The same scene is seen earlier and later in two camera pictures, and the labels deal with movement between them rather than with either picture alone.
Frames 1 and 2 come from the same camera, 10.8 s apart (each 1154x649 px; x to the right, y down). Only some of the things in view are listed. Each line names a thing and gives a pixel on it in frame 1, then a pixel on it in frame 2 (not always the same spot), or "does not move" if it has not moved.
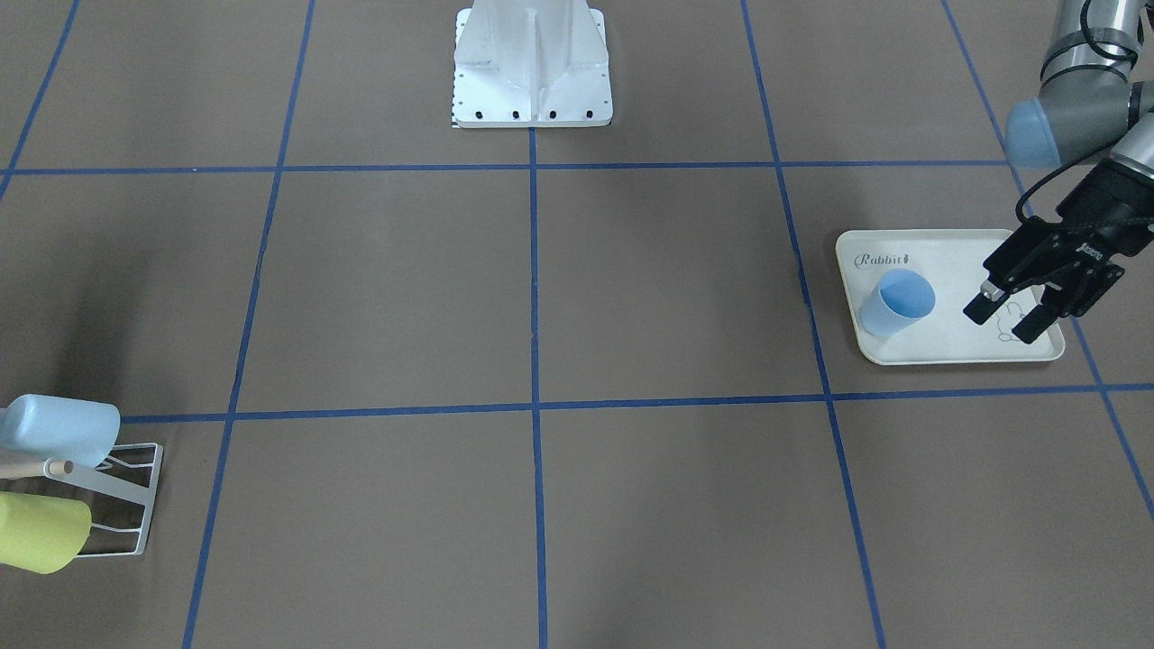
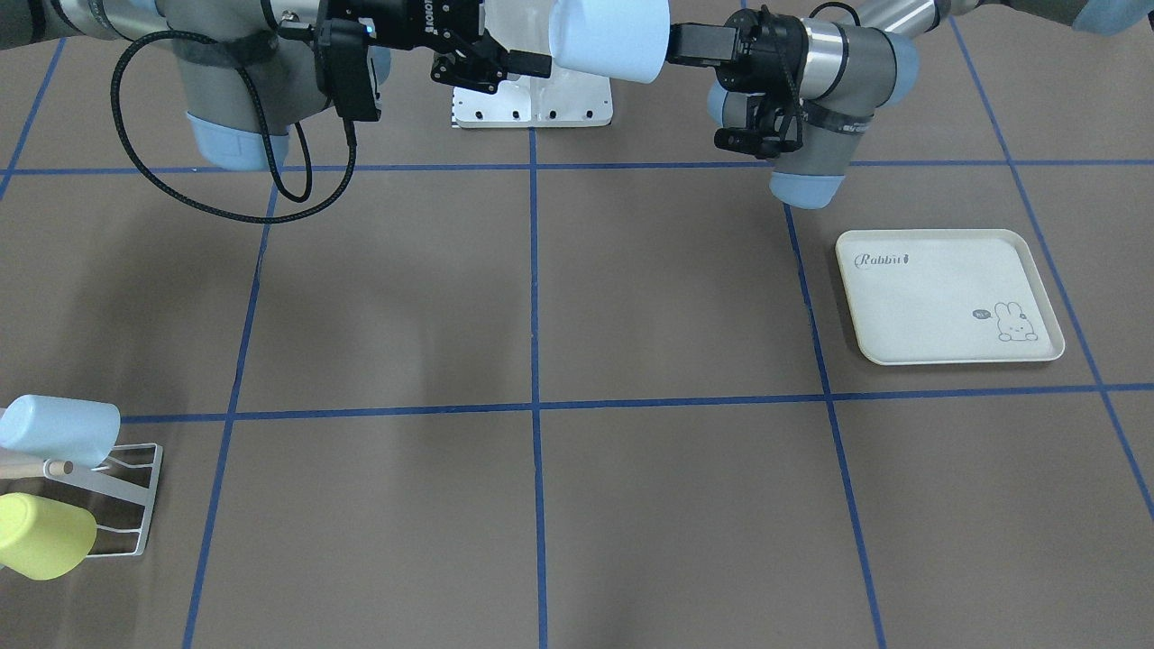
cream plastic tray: x=908 y=289 does not move
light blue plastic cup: x=78 y=432 does not move
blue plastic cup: x=899 y=299 to x=626 y=40
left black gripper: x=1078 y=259 to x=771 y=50
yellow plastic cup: x=41 y=534 does not move
